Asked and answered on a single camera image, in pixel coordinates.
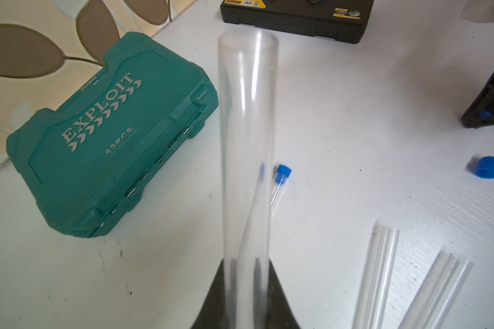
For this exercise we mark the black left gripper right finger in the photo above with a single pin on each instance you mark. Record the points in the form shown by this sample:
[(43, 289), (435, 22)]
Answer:
[(279, 313)]

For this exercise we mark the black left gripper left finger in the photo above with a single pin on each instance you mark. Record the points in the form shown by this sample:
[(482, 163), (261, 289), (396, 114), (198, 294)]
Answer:
[(213, 312)]

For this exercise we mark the clear test tube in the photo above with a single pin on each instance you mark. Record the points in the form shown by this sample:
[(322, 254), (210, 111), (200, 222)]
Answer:
[(376, 278), (438, 292), (253, 263), (247, 61)]

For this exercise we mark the black tool case yellow label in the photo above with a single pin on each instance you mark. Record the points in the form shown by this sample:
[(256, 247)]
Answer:
[(340, 20)]

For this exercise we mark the green plastic tool case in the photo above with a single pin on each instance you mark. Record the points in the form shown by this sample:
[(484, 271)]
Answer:
[(88, 162)]

